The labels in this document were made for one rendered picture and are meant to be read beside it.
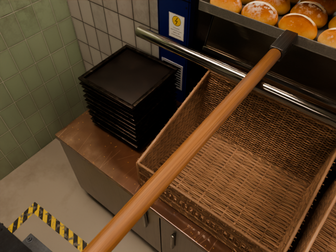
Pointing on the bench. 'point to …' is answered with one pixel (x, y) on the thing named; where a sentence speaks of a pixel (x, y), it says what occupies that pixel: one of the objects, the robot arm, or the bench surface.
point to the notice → (176, 26)
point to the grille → (176, 73)
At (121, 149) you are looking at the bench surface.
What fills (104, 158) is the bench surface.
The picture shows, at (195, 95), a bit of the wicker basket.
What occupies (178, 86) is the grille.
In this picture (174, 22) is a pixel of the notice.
